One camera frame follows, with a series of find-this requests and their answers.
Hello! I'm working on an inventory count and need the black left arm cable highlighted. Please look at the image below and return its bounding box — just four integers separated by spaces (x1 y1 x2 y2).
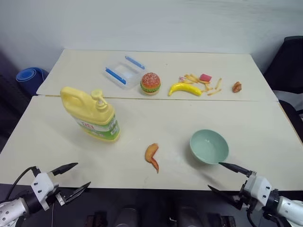
4 166 40 201

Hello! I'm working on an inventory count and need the yellow detergent bottle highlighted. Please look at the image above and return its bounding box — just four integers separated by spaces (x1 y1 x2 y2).
60 86 121 143

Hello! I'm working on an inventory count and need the toy chicken wing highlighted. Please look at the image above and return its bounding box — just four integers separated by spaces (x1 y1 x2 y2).
144 142 160 174

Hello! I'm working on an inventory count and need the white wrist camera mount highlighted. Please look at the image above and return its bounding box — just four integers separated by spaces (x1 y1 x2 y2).
30 172 60 211
243 175 273 207

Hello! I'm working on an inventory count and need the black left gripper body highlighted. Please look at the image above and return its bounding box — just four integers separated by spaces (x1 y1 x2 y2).
46 183 69 207

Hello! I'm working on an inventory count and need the blue rolled foam mat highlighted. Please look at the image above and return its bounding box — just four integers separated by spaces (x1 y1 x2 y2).
16 68 49 90

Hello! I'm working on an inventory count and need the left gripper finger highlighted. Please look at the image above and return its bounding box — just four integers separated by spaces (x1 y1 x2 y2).
63 181 92 205
50 162 79 176

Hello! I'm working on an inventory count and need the clear box with blue clips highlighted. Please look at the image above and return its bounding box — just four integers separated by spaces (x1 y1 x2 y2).
102 55 146 91

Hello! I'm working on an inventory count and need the toy fried chicken piece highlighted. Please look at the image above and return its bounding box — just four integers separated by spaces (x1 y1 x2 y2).
232 81 243 94

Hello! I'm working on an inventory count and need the toy hamburger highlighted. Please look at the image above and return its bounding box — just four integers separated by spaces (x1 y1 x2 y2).
140 72 162 96

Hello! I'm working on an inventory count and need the mint green bowl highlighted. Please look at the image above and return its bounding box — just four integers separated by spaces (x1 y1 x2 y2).
189 129 230 166

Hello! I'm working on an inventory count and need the dark rounded shape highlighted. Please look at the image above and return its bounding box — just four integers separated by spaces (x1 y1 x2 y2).
113 204 138 227
165 205 207 227

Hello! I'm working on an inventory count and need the red toy fries carton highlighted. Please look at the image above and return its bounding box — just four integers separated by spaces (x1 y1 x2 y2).
199 73 212 84

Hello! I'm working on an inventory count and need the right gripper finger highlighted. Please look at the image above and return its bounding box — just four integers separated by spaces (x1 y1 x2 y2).
207 184 241 205
218 162 252 178

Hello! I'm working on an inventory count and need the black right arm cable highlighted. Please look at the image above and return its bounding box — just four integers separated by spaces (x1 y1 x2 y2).
246 207 258 227

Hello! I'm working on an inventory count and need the yellow toy banana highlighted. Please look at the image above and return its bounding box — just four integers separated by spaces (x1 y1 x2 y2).
168 82 203 97

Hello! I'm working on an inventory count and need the dark brown block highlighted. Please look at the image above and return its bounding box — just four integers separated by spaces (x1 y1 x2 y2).
85 211 112 227

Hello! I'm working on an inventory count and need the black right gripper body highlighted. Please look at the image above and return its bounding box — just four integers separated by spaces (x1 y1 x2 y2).
232 186 257 212

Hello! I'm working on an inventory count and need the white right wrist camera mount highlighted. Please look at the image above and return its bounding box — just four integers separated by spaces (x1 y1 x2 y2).
243 175 273 207

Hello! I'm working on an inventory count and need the black office chair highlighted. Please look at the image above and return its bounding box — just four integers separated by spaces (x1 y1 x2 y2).
263 35 303 145

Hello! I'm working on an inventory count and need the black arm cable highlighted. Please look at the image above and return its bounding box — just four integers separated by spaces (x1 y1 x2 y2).
246 207 258 227
4 166 40 201

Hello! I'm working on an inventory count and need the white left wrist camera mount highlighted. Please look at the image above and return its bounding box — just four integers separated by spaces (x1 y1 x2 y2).
30 172 60 211

